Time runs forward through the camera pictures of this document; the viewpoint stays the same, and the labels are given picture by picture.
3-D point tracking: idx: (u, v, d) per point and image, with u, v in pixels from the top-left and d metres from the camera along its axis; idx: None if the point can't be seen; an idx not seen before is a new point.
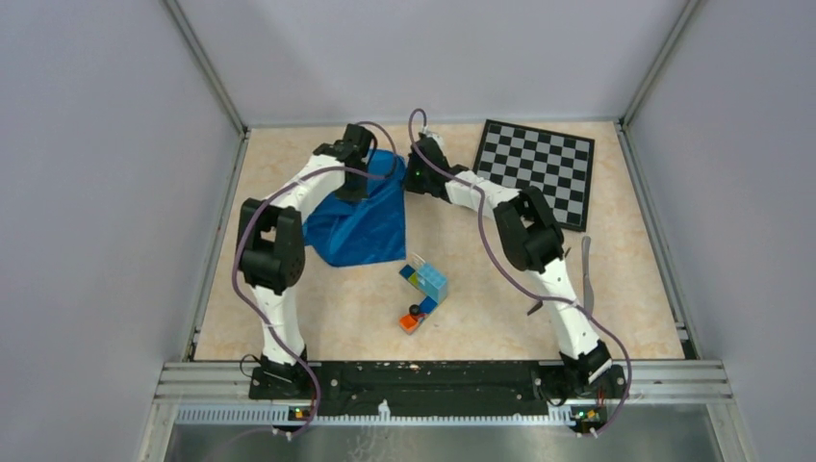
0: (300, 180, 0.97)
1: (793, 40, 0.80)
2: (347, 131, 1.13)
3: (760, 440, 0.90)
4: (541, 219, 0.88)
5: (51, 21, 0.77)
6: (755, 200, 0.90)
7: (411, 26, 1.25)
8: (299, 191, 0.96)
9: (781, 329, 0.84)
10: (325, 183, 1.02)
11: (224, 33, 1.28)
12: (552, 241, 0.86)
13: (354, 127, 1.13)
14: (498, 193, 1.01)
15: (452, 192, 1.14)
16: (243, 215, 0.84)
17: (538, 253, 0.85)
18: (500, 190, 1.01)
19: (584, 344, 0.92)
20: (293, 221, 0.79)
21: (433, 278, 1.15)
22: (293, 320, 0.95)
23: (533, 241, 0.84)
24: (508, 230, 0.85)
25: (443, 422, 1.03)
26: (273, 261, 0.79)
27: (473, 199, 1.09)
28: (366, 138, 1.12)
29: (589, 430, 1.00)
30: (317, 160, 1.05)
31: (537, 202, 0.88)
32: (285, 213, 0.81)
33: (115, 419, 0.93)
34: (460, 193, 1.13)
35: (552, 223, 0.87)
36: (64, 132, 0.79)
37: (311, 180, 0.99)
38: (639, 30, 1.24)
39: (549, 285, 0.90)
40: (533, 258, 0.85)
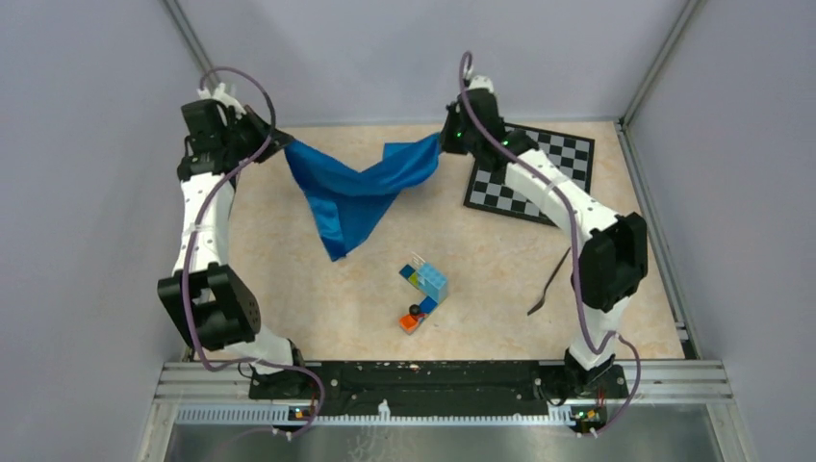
0: (197, 223, 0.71)
1: (790, 42, 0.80)
2: (188, 118, 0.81)
3: (761, 440, 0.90)
4: (629, 251, 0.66)
5: (52, 23, 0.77)
6: (755, 200, 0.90)
7: (411, 27, 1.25)
8: (206, 238, 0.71)
9: (781, 329, 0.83)
10: (222, 204, 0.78)
11: (224, 33, 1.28)
12: (635, 279, 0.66)
13: (193, 112, 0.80)
14: (591, 211, 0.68)
15: (512, 176, 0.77)
16: (170, 296, 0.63)
17: (618, 294, 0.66)
18: (592, 203, 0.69)
19: (600, 358, 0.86)
20: (228, 278, 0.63)
21: (433, 278, 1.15)
22: (268, 340, 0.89)
23: (617, 279, 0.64)
24: (609, 258, 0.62)
25: (443, 422, 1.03)
26: (234, 320, 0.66)
27: (544, 203, 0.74)
28: (214, 113, 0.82)
29: (589, 430, 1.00)
30: (191, 186, 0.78)
31: (637, 240, 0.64)
32: (212, 272, 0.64)
33: (116, 418, 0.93)
34: (522, 184, 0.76)
35: (643, 260, 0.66)
36: (64, 131, 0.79)
37: (204, 218, 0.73)
38: (637, 31, 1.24)
39: (606, 321, 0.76)
40: (610, 298, 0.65)
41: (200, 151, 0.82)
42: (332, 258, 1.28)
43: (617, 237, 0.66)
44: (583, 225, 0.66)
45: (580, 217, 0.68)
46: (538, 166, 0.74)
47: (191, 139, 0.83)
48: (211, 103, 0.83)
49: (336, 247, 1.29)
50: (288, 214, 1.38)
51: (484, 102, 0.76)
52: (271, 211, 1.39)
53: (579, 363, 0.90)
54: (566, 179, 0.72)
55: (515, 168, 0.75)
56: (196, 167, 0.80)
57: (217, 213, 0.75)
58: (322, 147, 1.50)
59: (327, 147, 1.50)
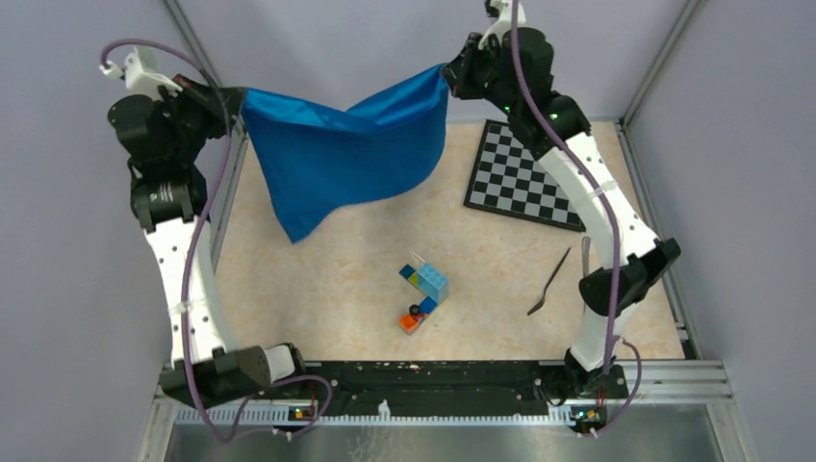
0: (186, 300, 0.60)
1: (790, 42, 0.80)
2: (126, 142, 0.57)
3: (761, 440, 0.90)
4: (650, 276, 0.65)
5: (50, 22, 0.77)
6: (755, 200, 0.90)
7: (411, 27, 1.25)
8: (201, 315, 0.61)
9: (781, 329, 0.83)
10: (206, 259, 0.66)
11: (224, 34, 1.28)
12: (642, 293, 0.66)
13: (132, 137, 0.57)
14: (632, 230, 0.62)
15: (551, 160, 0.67)
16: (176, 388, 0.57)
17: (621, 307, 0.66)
18: (634, 222, 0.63)
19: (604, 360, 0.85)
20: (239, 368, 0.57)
21: (433, 278, 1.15)
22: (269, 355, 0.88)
23: (629, 298, 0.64)
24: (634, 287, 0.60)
25: (443, 422, 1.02)
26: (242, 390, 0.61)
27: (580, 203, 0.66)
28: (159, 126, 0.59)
29: (589, 430, 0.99)
30: (161, 238, 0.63)
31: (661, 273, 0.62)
32: (218, 361, 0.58)
33: (116, 418, 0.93)
34: (563, 174, 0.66)
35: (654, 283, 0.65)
36: (63, 132, 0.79)
37: (192, 291, 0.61)
38: (637, 31, 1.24)
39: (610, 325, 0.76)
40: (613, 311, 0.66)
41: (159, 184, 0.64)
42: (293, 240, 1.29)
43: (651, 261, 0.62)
44: (624, 246, 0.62)
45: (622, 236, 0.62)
46: (586, 160, 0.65)
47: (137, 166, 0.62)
48: (154, 112, 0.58)
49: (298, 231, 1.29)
50: None
51: (543, 60, 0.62)
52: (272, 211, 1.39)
53: (580, 363, 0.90)
54: (613, 184, 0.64)
55: (560, 155, 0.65)
56: (157, 208, 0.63)
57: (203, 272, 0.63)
58: None
59: None
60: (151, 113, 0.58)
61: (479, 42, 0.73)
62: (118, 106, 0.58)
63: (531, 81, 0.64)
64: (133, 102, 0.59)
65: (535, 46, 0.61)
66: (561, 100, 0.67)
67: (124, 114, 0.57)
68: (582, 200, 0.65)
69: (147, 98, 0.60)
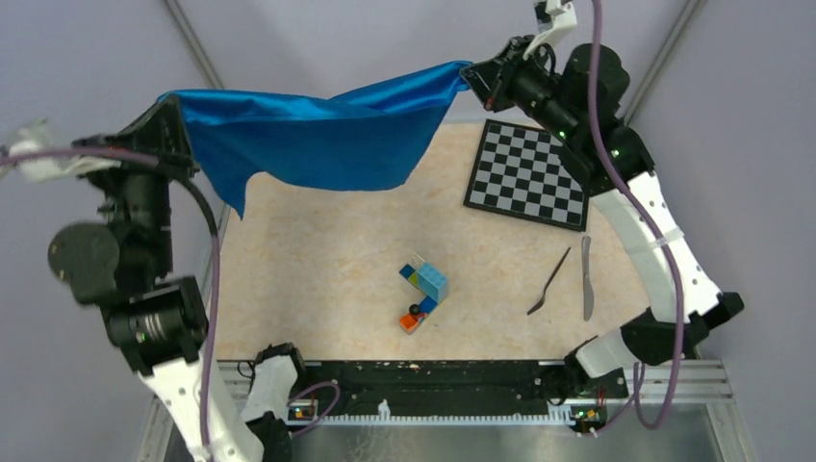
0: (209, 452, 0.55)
1: (791, 43, 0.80)
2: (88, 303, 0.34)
3: (761, 440, 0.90)
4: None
5: (51, 21, 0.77)
6: (755, 201, 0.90)
7: (411, 27, 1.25)
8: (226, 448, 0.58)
9: (781, 330, 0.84)
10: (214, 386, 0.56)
11: (224, 33, 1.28)
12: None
13: (93, 295, 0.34)
14: (696, 284, 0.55)
15: (610, 200, 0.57)
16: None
17: None
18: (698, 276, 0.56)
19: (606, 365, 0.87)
20: None
21: (433, 278, 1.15)
22: (264, 377, 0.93)
23: None
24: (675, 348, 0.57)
25: (443, 422, 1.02)
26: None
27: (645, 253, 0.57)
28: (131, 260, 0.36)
29: (589, 430, 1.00)
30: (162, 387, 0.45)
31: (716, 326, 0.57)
32: None
33: (116, 419, 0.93)
34: (624, 220, 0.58)
35: None
36: (64, 131, 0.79)
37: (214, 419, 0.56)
38: (637, 31, 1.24)
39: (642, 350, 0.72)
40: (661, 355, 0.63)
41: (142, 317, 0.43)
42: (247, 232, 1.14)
43: (713, 317, 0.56)
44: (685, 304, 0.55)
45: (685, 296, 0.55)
46: (650, 204, 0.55)
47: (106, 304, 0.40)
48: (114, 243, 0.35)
49: None
50: (288, 214, 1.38)
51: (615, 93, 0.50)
52: (271, 211, 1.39)
53: (584, 370, 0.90)
54: (678, 232, 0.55)
55: (620, 198, 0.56)
56: (146, 349, 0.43)
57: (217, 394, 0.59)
58: None
59: None
60: (114, 257, 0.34)
61: (526, 53, 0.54)
62: (58, 244, 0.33)
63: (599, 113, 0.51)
64: (81, 228, 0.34)
65: (611, 74, 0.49)
66: (620, 129, 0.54)
67: (74, 256, 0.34)
68: (641, 247, 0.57)
69: (86, 221, 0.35)
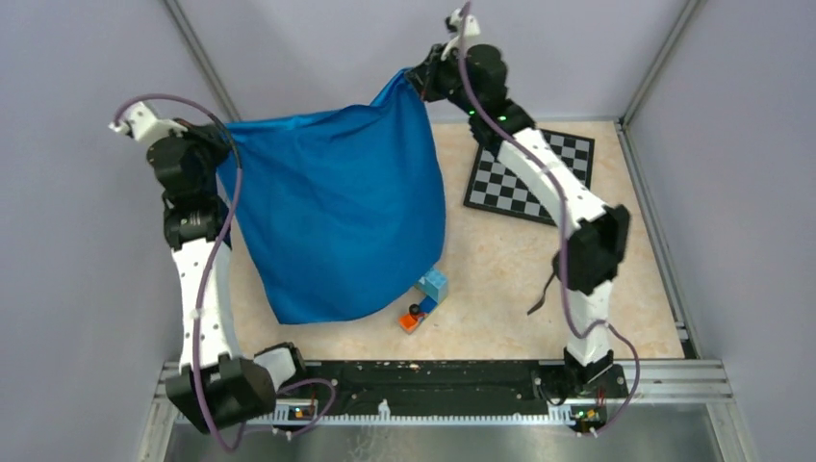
0: (199, 315, 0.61)
1: (791, 42, 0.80)
2: (163, 180, 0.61)
3: (761, 440, 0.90)
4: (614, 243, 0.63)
5: (51, 21, 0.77)
6: (755, 199, 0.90)
7: (411, 27, 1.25)
8: (211, 324, 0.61)
9: (779, 328, 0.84)
10: (223, 269, 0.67)
11: (223, 32, 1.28)
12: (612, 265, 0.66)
13: (166, 173, 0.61)
14: (580, 199, 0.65)
15: (507, 152, 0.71)
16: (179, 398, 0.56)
17: (595, 280, 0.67)
18: (581, 193, 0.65)
19: (597, 353, 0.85)
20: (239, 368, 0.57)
21: (433, 278, 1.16)
22: (270, 363, 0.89)
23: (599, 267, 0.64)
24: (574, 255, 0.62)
25: (443, 422, 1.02)
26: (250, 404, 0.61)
27: (535, 185, 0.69)
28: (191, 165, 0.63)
29: (589, 430, 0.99)
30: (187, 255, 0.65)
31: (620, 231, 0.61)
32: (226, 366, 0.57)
33: (116, 418, 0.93)
34: (518, 164, 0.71)
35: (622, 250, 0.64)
36: (64, 130, 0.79)
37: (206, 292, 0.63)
38: (637, 31, 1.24)
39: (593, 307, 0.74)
40: (586, 284, 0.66)
41: (191, 209, 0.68)
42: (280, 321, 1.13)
43: (602, 226, 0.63)
44: (572, 214, 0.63)
45: (571, 206, 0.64)
46: (533, 146, 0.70)
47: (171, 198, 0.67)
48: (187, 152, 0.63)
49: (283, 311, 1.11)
50: None
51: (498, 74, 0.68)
52: None
53: (575, 357, 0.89)
54: (560, 164, 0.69)
55: (511, 148, 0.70)
56: (187, 231, 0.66)
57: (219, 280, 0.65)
58: None
59: None
60: (184, 153, 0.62)
61: (443, 54, 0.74)
62: (154, 148, 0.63)
63: (491, 91, 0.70)
64: (169, 145, 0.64)
65: (495, 64, 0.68)
66: (512, 107, 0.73)
67: (162, 155, 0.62)
68: (534, 181, 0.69)
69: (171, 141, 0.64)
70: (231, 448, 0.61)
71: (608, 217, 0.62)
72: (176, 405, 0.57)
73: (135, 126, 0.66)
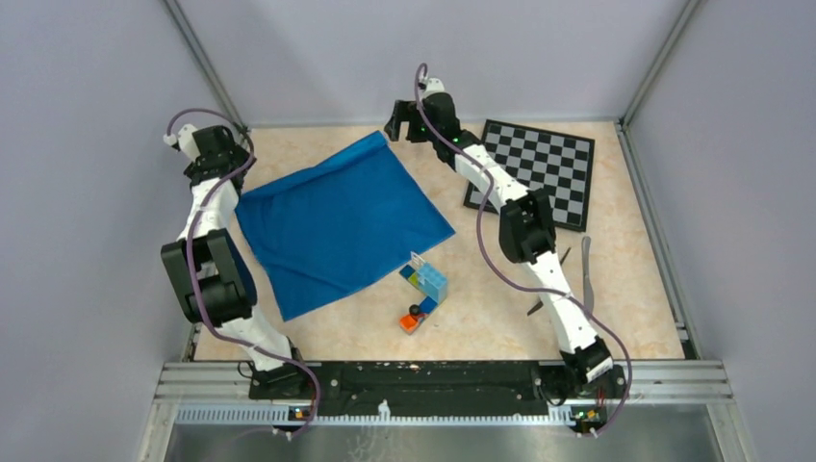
0: (202, 206, 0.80)
1: (791, 42, 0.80)
2: (199, 138, 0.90)
3: (762, 441, 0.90)
4: (539, 218, 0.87)
5: (51, 22, 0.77)
6: (755, 200, 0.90)
7: (411, 28, 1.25)
8: (209, 216, 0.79)
9: (780, 329, 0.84)
10: (226, 200, 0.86)
11: (224, 33, 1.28)
12: (546, 239, 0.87)
13: (204, 132, 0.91)
14: (509, 187, 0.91)
15: (460, 164, 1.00)
16: (172, 262, 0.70)
17: (530, 247, 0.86)
18: (511, 183, 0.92)
19: (582, 338, 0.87)
20: (223, 236, 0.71)
21: (433, 278, 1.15)
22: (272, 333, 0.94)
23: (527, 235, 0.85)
24: (506, 225, 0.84)
25: (443, 422, 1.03)
26: (233, 286, 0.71)
27: (481, 185, 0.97)
28: (221, 134, 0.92)
29: (589, 430, 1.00)
30: (201, 186, 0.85)
31: (542, 205, 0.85)
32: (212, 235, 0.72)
33: (116, 417, 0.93)
34: (467, 170, 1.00)
35: (549, 223, 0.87)
36: (64, 131, 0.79)
37: (210, 201, 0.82)
38: (637, 32, 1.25)
39: (544, 278, 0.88)
40: (524, 252, 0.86)
41: (211, 166, 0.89)
42: (284, 319, 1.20)
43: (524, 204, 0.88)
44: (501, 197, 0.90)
45: (500, 192, 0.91)
46: (476, 157, 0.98)
47: (201, 160, 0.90)
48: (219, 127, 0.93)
49: (287, 306, 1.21)
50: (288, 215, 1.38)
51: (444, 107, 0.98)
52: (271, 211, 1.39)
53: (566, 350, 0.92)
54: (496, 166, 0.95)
55: (460, 159, 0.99)
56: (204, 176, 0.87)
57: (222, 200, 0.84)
58: (322, 147, 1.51)
59: (328, 147, 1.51)
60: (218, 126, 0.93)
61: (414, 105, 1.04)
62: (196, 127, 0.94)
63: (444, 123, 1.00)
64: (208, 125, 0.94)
65: (445, 104, 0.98)
66: (465, 133, 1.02)
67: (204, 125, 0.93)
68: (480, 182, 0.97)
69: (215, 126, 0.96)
70: (213, 328, 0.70)
71: (531, 197, 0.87)
72: (166, 268, 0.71)
73: (181, 138, 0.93)
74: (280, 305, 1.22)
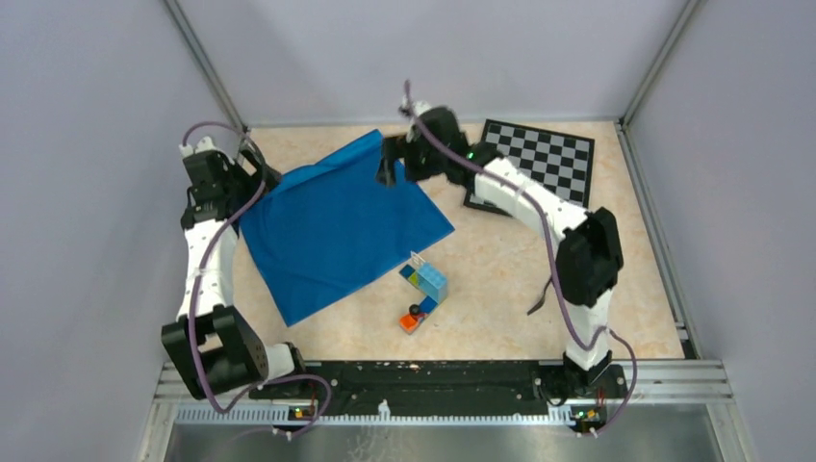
0: (201, 269, 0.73)
1: (791, 42, 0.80)
2: (191, 169, 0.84)
3: (761, 441, 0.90)
4: (602, 245, 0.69)
5: (51, 22, 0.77)
6: (755, 199, 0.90)
7: (411, 28, 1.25)
8: (211, 281, 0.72)
9: (780, 329, 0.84)
10: (227, 247, 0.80)
11: (223, 33, 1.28)
12: (611, 271, 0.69)
13: (193, 162, 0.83)
14: (561, 212, 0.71)
15: (484, 188, 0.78)
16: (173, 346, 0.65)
17: (596, 286, 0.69)
18: (561, 205, 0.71)
19: (597, 357, 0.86)
20: (231, 318, 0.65)
21: (433, 278, 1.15)
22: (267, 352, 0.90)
23: (592, 272, 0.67)
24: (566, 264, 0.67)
25: (443, 422, 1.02)
26: (240, 364, 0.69)
27: (521, 212, 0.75)
28: (214, 162, 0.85)
29: (589, 430, 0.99)
30: (197, 231, 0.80)
31: (607, 233, 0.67)
32: (218, 314, 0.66)
33: (116, 417, 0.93)
34: (494, 194, 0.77)
35: (617, 251, 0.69)
36: (64, 130, 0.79)
37: (209, 262, 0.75)
38: (637, 32, 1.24)
39: (594, 315, 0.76)
40: (589, 292, 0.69)
41: (205, 199, 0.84)
42: (288, 323, 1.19)
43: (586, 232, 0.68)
44: (555, 226, 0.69)
45: (552, 219, 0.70)
46: (505, 174, 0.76)
47: (194, 191, 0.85)
48: (213, 153, 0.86)
49: (290, 311, 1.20)
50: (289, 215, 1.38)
51: (446, 119, 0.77)
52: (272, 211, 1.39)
53: (577, 364, 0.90)
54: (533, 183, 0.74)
55: (486, 181, 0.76)
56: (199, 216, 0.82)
57: (221, 254, 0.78)
58: (322, 147, 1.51)
59: (328, 147, 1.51)
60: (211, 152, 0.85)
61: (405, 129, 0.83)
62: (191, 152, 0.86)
63: (449, 139, 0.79)
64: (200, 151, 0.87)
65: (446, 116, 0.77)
66: (477, 144, 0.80)
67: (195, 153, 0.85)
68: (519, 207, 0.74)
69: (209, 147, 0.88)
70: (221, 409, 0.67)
71: (592, 221, 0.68)
72: (168, 349, 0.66)
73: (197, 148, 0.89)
74: (282, 309, 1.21)
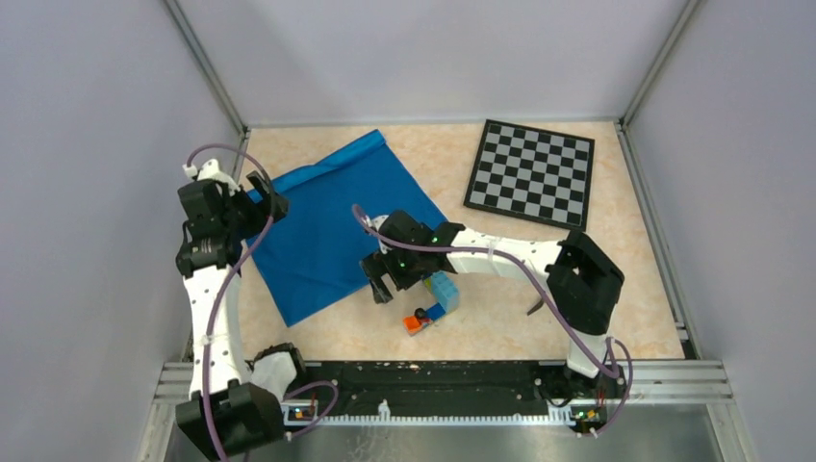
0: (209, 337, 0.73)
1: (791, 42, 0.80)
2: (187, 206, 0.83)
3: (761, 441, 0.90)
4: (592, 264, 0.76)
5: (50, 21, 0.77)
6: (755, 199, 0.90)
7: (411, 28, 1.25)
8: (221, 349, 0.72)
9: (780, 329, 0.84)
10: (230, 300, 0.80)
11: (223, 32, 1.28)
12: (615, 285, 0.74)
13: (190, 197, 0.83)
14: (535, 252, 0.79)
15: (459, 262, 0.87)
16: (193, 421, 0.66)
17: (610, 306, 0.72)
18: (533, 247, 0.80)
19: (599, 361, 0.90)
20: (249, 397, 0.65)
21: (446, 288, 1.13)
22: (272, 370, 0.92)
23: (599, 297, 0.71)
24: (570, 298, 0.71)
25: (443, 422, 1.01)
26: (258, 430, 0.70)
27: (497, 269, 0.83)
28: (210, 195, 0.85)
29: (589, 430, 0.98)
30: (197, 281, 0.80)
31: (588, 250, 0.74)
32: (235, 391, 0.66)
33: (116, 417, 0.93)
34: (471, 263, 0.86)
35: (609, 266, 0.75)
36: (64, 129, 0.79)
37: (216, 326, 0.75)
38: (637, 32, 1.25)
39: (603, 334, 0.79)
40: (606, 316, 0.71)
41: (202, 236, 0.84)
42: (288, 324, 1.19)
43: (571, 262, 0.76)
44: (538, 269, 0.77)
45: (531, 263, 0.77)
46: (471, 242, 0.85)
47: (191, 225, 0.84)
48: (207, 185, 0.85)
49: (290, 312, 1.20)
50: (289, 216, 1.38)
51: (399, 220, 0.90)
52: None
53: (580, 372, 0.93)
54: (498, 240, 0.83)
55: (457, 258, 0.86)
56: (198, 257, 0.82)
57: (228, 313, 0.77)
58: (322, 148, 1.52)
59: (328, 148, 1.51)
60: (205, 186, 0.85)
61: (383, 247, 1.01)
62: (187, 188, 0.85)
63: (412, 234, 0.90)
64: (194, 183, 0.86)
65: (402, 219, 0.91)
66: (439, 228, 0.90)
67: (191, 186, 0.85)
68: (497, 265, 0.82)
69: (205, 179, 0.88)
70: None
71: (570, 247, 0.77)
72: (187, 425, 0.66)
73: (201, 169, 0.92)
74: (282, 310, 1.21)
